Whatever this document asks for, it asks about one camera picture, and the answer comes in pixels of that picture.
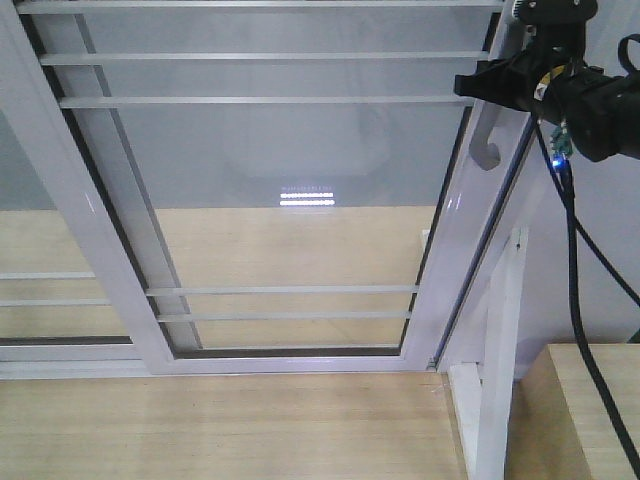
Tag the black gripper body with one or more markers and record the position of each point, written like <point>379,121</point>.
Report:
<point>558,46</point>

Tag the grey door handle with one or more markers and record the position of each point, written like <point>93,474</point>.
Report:
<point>507,41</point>

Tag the white sliding glass door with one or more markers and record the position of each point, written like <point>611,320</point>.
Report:
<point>304,158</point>

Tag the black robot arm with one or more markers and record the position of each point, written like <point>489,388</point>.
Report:
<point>551,79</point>

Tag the white wooden support brace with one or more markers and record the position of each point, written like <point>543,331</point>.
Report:
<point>478,363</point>

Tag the light wooden box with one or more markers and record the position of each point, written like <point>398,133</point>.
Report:
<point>559,428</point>

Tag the white fixed glass panel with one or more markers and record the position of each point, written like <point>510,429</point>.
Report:
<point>86,273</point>

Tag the white door frame with track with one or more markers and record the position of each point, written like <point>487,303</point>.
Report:
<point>38,124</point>

